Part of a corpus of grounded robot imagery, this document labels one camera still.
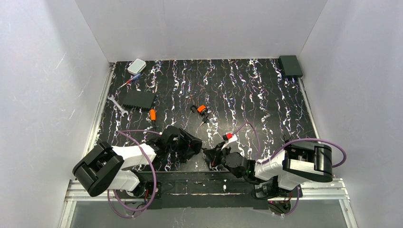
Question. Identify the right aluminium rail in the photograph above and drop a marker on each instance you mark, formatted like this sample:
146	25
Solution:
342	195

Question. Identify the left aluminium rail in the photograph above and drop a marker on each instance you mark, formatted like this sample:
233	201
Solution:
69	206

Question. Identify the orange handled screwdriver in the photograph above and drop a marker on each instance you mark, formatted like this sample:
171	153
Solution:
152	116

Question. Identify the silver wrench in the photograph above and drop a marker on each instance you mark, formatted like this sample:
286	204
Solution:
119	107

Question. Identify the black flat box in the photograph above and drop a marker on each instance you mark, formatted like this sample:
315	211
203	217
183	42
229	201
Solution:
139	99

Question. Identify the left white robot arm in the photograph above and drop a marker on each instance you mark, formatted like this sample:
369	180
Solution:
108	167

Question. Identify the black box in corner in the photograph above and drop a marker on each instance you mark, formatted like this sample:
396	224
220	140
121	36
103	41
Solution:
290	66

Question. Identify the aluminium rail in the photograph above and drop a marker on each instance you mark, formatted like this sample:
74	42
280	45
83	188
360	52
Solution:
342	195
69	206

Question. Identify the white rounded box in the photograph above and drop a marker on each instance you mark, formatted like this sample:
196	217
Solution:
136	66

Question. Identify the orange black padlock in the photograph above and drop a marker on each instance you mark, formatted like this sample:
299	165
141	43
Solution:
202	110

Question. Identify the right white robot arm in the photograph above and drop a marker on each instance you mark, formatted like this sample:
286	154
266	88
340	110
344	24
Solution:
297	162

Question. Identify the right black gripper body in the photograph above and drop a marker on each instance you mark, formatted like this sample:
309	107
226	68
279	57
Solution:
215	156

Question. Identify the red blue screwdriver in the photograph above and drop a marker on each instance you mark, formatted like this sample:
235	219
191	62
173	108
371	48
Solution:
133	78

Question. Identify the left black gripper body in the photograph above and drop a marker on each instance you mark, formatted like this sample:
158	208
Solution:
185	143

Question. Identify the black front base bar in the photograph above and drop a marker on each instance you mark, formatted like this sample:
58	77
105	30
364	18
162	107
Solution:
214	189

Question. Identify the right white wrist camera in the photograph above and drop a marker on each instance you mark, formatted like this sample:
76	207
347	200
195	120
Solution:
229	140

